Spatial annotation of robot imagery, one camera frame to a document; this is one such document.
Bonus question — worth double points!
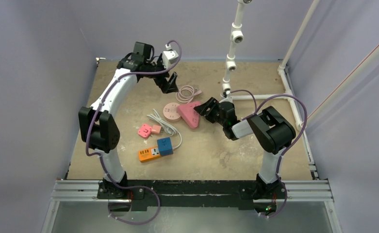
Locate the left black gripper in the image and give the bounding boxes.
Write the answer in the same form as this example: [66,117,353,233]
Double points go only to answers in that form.
[145,56,179,94]

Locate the pink triangular power strip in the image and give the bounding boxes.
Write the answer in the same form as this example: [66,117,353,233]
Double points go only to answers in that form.
[177,101,201,129]

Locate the pink round power strip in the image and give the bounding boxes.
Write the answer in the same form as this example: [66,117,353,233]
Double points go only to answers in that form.
[163,102,181,122]

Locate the white power cord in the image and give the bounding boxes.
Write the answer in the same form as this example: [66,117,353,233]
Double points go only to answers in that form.
[147,108,183,150]

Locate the light pink small plug adapter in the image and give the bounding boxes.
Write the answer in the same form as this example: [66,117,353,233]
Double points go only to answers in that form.
[151,125,162,135]

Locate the pink square plug adapter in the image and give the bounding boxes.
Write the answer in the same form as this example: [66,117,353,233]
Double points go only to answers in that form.
[137,124,152,138]

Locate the blue cube socket adapter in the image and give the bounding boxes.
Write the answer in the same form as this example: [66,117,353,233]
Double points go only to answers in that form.
[157,137,173,156]

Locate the orange power strip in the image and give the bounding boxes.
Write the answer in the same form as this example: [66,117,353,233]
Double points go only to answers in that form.
[138,147,161,163]

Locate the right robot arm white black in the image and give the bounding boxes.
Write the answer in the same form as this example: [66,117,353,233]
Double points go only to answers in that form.
[194,98,296,198]

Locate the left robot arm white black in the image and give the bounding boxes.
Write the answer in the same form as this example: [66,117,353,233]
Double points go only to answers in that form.
[78,40,182,199]

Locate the pink power cord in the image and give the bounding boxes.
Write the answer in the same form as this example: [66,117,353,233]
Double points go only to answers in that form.
[176,85,203,104]

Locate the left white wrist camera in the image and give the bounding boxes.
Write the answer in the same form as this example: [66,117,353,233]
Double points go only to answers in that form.
[161,50,180,69]

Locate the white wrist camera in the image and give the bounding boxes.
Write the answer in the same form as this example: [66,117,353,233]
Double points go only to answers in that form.
[223,89,232,101]
[161,50,180,69]

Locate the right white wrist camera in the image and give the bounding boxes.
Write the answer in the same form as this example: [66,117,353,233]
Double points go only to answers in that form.
[223,89,232,101]

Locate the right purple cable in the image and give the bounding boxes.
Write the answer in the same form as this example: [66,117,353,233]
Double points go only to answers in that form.
[229,89,308,219]

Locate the purple cable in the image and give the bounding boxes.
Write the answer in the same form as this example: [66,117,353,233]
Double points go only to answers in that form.
[229,89,308,219]
[85,40,182,225]

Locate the white pvc pipe frame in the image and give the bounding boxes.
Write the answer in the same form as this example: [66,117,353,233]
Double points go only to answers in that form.
[219,0,379,132]

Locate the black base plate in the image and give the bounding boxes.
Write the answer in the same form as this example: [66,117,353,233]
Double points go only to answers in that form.
[97,180,286,213]

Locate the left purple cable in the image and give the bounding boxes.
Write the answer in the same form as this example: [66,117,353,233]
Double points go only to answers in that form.
[85,40,182,225]

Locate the aluminium rail frame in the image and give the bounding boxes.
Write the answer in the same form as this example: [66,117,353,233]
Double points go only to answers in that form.
[41,180,343,233]

